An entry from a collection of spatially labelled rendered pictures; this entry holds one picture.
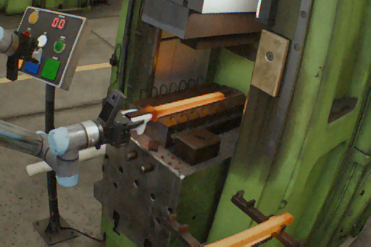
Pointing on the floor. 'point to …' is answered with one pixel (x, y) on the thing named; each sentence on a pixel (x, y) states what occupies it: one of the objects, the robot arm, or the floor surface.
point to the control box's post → (48, 135)
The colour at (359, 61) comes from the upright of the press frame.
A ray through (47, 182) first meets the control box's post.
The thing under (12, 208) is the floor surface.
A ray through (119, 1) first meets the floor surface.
